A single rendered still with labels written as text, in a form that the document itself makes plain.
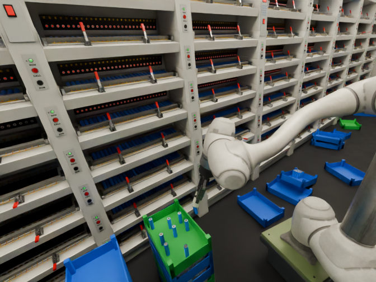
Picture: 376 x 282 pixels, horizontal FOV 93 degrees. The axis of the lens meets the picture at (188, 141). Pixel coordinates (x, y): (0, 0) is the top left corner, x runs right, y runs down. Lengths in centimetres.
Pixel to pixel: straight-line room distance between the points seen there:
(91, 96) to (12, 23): 32
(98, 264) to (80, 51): 89
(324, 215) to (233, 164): 62
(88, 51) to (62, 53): 9
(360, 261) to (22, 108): 131
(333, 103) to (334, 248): 53
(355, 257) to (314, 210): 21
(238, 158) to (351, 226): 52
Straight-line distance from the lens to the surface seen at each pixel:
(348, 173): 236
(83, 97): 91
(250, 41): 152
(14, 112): 92
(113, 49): 94
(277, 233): 124
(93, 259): 103
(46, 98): 90
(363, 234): 90
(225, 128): 64
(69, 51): 91
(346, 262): 93
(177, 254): 91
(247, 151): 54
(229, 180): 51
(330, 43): 286
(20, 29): 91
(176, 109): 113
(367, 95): 82
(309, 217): 104
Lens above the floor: 114
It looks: 23 degrees down
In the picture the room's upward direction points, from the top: 7 degrees counter-clockwise
